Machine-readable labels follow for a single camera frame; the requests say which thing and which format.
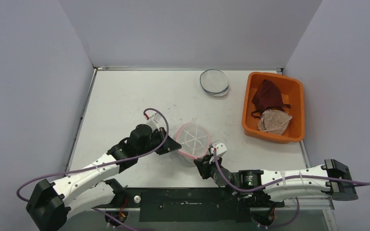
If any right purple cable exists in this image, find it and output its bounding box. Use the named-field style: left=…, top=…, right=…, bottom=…
left=213, top=148, right=370, bottom=193

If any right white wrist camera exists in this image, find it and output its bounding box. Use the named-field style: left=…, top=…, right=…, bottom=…
left=208, top=140, right=227, bottom=158

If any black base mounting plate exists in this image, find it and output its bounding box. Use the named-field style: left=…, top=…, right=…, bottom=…
left=104, top=187, right=285, bottom=224

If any beige lace bra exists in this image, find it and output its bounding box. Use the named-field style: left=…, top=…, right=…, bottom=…
left=258, top=110, right=292, bottom=135

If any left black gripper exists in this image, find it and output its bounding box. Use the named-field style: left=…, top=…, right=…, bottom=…
left=137, top=127, right=181, bottom=156

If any orange plastic bin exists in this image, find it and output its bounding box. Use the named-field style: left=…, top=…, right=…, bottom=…
left=241, top=72, right=305, bottom=143

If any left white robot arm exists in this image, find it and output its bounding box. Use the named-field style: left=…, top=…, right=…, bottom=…
left=26, top=124, right=182, bottom=231

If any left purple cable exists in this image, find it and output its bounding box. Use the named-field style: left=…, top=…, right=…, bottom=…
left=15, top=107, right=170, bottom=203

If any purple cable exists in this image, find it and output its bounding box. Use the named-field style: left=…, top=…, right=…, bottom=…
left=213, top=148, right=370, bottom=193
left=15, top=107, right=170, bottom=203

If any pink-trimmed mesh laundry bag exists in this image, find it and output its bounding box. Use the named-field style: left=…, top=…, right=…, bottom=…
left=172, top=122, right=211, bottom=167

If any red bra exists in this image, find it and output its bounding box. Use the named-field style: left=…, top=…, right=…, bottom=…
left=251, top=79, right=291, bottom=118

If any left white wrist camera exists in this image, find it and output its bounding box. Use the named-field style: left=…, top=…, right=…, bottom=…
left=144, top=110, right=162, bottom=132

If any blue-trimmed mesh laundry bag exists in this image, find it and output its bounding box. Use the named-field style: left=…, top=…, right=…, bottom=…
left=199, top=69, right=229, bottom=97

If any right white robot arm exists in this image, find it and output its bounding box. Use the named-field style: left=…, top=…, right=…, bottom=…
left=194, top=154, right=358, bottom=206

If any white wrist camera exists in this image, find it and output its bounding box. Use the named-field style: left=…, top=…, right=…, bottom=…
left=144, top=110, right=162, bottom=132
left=208, top=140, right=227, bottom=158

